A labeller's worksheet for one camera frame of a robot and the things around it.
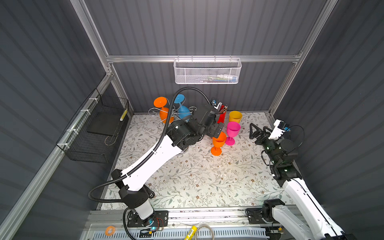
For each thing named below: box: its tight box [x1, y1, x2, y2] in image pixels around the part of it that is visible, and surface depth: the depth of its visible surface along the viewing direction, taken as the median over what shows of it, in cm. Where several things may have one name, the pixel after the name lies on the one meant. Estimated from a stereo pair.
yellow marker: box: [184, 225, 198, 240], surface depth 69 cm
